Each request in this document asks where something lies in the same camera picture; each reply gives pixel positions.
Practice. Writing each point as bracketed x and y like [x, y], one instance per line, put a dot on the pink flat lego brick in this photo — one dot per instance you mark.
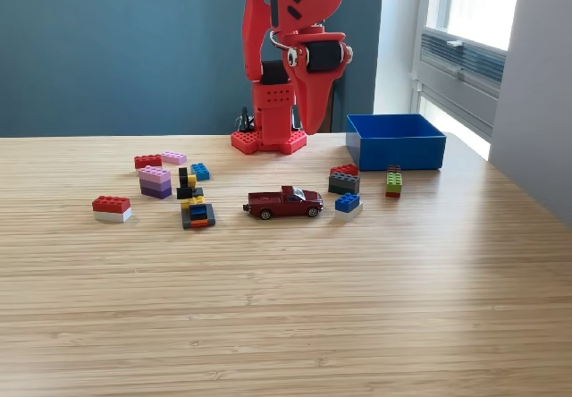
[174, 158]

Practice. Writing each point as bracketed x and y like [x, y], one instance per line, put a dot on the dark red toy pickup car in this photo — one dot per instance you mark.
[281, 205]

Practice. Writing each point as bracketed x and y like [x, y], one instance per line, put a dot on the blue plastic bin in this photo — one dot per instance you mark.
[402, 153]

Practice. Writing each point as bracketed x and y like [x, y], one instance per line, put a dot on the dark grey lego brick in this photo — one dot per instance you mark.
[344, 184]

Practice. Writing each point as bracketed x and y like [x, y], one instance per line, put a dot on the red lego brick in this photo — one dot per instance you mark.
[345, 170]
[147, 162]

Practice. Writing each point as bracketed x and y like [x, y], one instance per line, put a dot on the green brick stack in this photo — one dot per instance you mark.
[393, 182]

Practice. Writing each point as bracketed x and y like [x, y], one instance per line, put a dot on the blue and white brick stack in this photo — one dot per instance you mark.
[347, 205]

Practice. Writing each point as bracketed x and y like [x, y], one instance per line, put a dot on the grey window vent unit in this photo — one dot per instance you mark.
[469, 59]

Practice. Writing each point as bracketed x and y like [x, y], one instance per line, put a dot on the small blue lego brick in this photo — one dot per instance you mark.
[200, 172]

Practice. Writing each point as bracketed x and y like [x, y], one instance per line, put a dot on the pink and purple brick stack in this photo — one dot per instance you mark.
[155, 184]

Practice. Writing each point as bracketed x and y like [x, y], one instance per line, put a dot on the red and white brick stack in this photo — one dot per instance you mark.
[111, 207]

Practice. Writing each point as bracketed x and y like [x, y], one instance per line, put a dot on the yellow toy digger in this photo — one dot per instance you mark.
[196, 213]

